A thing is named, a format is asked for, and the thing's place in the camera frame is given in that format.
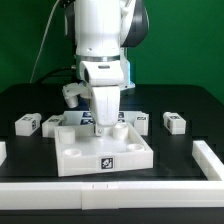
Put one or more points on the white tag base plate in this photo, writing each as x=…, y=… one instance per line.
x=75, y=118

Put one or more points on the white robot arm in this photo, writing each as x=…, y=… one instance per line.
x=101, y=30

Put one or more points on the white right fence wall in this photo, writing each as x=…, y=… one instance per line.
x=207, y=160

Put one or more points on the white left fence wall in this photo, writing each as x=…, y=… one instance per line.
x=3, y=153

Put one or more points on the white fence wall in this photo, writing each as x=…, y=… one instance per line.
x=111, y=195
x=207, y=160
x=3, y=153

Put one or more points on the white square table top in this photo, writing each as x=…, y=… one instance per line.
x=79, y=151

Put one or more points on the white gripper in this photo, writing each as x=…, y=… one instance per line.
x=101, y=90

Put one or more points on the white front fence wall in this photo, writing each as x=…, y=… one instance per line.
x=111, y=195

